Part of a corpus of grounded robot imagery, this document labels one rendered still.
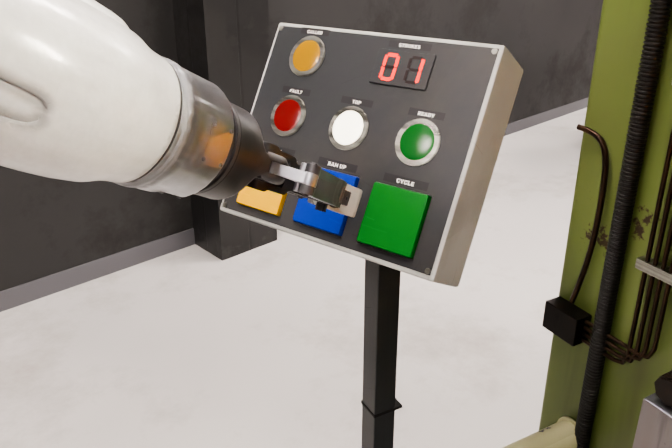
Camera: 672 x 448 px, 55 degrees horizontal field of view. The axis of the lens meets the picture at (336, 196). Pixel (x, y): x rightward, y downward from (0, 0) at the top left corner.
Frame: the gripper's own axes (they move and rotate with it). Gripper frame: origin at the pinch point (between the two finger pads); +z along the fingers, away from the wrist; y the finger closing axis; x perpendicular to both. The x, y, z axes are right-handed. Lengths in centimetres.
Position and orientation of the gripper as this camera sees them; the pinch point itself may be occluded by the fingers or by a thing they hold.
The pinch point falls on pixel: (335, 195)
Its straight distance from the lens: 64.6
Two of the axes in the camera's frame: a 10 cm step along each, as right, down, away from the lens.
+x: 3.0, -9.5, 0.4
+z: 5.2, 2.0, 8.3
